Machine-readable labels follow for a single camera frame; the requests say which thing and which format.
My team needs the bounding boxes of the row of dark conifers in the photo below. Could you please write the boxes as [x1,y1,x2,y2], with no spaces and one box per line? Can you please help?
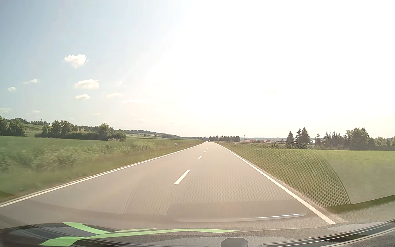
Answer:
[285,127,395,150]

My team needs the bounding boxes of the long clump of trees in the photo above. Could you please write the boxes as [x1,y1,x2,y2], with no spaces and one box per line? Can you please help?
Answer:
[35,120,127,142]

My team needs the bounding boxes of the car's own bonnet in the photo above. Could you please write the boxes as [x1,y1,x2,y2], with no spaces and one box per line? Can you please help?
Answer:
[0,213,395,247]

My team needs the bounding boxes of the grey asphalt road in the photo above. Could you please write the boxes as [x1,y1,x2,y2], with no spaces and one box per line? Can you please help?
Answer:
[0,142,337,230]

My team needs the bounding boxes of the distant wooded hill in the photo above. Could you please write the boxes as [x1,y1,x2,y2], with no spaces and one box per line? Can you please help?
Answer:
[7,118,184,139]

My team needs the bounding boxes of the road markings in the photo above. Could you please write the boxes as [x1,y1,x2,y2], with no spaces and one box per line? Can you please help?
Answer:
[0,142,336,225]

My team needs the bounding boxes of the clump of green trees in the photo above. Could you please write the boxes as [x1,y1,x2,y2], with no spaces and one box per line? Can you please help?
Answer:
[0,115,29,137]

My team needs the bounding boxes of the mown green grass field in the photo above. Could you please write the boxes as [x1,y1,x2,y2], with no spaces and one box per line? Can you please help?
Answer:
[218,142,395,223]

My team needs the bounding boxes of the distant row of trees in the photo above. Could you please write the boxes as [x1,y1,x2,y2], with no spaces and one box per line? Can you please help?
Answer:
[189,135,241,142]

